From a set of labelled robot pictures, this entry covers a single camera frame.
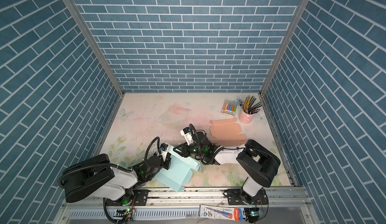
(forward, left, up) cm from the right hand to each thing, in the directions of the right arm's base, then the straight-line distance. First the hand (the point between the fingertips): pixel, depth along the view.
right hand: (173, 148), depth 80 cm
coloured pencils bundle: (+33, -45, 0) cm, 56 cm away
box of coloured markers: (+40, -33, -10) cm, 53 cm away
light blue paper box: (-10, -5, -6) cm, 13 cm away
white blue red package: (-25, -31, -10) cm, 41 cm away
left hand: (+1, +2, -7) cm, 8 cm away
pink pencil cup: (+26, -42, -3) cm, 49 cm away
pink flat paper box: (+18, -30, -10) cm, 36 cm away
